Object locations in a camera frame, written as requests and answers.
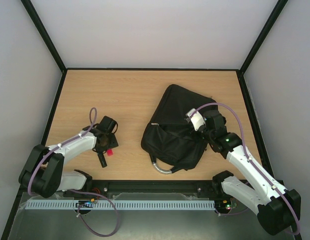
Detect blue black highlighter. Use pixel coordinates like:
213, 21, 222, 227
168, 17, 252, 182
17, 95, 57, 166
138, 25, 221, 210
97, 153, 107, 168

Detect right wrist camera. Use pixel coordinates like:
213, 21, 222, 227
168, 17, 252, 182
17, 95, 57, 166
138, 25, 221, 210
186, 108, 206, 131

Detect black student backpack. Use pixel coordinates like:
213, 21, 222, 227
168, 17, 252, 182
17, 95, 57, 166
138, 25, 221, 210
141, 84, 218, 175

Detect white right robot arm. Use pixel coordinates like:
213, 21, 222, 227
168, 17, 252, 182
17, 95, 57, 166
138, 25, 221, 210
186, 108, 301, 235

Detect light blue cable duct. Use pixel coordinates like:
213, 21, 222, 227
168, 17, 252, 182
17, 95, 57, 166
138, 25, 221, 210
25, 199, 215, 211

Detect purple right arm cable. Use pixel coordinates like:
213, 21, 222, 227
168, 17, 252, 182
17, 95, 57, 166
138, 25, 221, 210
192, 102, 302, 236

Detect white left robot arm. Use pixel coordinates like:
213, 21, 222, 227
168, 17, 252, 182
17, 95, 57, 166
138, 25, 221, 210
18, 116, 119, 198

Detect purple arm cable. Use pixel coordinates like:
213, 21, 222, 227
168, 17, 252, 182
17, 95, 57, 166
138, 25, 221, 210
27, 107, 121, 237
192, 102, 302, 236

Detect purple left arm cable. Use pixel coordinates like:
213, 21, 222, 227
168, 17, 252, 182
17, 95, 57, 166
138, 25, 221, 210
27, 107, 121, 237

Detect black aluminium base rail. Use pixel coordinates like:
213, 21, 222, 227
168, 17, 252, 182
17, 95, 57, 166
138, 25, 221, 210
62, 179, 221, 198

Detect pink black highlighter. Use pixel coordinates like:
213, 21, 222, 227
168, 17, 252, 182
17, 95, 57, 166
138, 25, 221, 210
106, 149, 113, 156

